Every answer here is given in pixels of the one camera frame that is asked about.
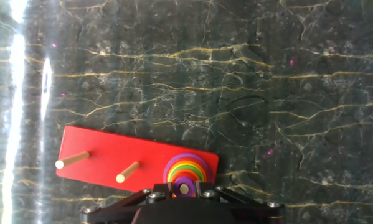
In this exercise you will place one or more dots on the red Hanoi base board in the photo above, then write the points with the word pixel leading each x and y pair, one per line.
pixel 105 146

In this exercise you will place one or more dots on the black marble pattern mat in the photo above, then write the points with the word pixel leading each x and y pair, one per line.
pixel 267 93

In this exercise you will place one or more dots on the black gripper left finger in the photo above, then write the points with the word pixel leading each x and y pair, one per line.
pixel 161 191

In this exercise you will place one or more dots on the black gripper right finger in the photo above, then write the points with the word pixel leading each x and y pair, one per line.
pixel 206 190

